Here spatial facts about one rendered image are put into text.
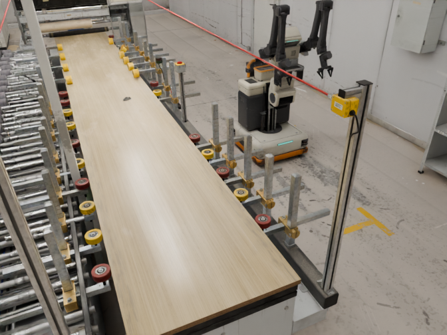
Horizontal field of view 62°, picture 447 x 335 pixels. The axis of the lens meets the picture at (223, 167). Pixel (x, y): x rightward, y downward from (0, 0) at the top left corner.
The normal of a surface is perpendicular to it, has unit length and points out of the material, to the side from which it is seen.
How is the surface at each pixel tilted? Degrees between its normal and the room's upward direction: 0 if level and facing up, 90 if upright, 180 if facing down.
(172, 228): 0
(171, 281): 0
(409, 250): 0
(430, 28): 90
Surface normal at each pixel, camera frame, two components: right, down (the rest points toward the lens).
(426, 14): -0.91, 0.23
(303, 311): -0.02, -0.85
